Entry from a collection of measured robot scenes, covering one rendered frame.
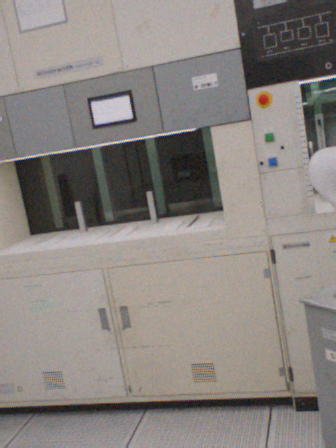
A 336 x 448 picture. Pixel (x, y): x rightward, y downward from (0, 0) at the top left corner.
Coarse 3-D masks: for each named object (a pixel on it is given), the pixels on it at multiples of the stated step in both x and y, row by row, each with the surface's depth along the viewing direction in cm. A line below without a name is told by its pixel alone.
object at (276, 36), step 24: (264, 24) 217; (288, 24) 215; (312, 24) 213; (264, 48) 219; (288, 48) 217; (312, 48) 215; (312, 120) 307; (312, 144) 309; (288, 360) 245; (312, 408) 246
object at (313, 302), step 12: (300, 300) 165; (312, 300) 163; (324, 300) 161; (312, 312) 163; (324, 312) 159; (312, 324) 165; (324, 324) 160; (312, 336) 166; (324, 336) 161; (312, 348) 167; (324, 348) 163; (312, 360) 169; (324, 360) 164; (324, 372) 165; (324, 384) 166; (324, 396) 168; (324, 408) 169; (324, 420) 170; (324, 432) 172; (324, 444) 173
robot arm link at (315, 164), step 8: (320, 152) 156; (328, 152) 154; (312, 160) 157; (320, 160) 154; (328, 160) 153; (312, 168) 156; (320, 168) 154; (328, 168) 153; (312, 176) 156; (320, 176) 154; (328, 176) 153; (312, 184) 158; (320, 184) 155; (328, 184) 154; (320, 192) 156; (328, 192) 154; (328, 200) 155
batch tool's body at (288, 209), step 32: (256, 0) 216; (288, 0) 213; (320, 0) 211; (256, 64) 221; (288, 64) 218; (320, 64) 216; (288, 96) 221; (320, 96) 265; (256, 128) 227; (288, 128) 224; (288, 160) 227; (288, 192) 229; (288, 224) 231; (320, 224) 228; (288, 256) 234; (320, 256) 231; (288, 288) 237; (320, 288) 234; (288, 320) 240; (288, 352) 243
